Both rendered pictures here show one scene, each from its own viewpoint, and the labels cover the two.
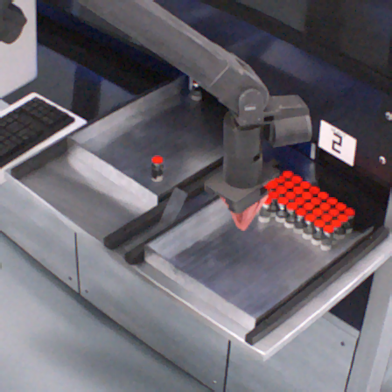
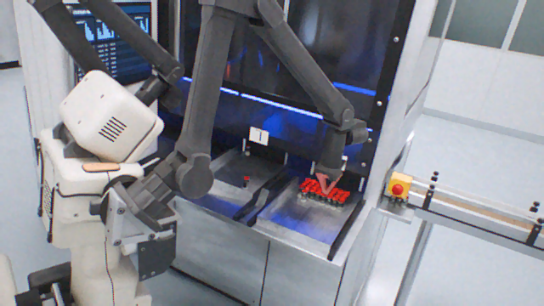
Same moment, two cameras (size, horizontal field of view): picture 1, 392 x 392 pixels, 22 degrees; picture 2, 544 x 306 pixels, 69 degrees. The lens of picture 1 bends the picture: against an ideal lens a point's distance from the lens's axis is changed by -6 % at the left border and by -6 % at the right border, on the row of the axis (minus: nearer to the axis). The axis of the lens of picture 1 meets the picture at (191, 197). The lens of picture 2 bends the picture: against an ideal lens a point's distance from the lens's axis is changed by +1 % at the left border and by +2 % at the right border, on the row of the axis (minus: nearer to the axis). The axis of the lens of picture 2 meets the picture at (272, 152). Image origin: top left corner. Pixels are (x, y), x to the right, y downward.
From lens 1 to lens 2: 0.74 m
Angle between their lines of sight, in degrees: 21
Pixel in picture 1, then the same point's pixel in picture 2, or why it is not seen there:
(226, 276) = (299, 227)
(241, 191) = (335, 169)
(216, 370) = (255, 294)
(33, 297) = not seen: hidden behind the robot
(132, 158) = (229, 180)
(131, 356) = (202, 295)
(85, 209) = (215, 204)
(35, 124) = not seen: hidden behind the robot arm
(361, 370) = (348, 280)
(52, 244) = not seen: hidden behind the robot
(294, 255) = (325, 215)
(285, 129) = (357, 133)
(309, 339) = (314, 267)
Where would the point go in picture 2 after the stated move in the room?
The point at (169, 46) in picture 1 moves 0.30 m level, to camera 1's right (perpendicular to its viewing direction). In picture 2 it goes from (314, 81) to (422, 86)
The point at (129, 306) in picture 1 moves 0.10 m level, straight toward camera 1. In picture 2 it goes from (204, 267) to (208, 280)
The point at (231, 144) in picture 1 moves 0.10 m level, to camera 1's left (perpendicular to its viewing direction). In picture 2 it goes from (331, 144) to (297, 144)
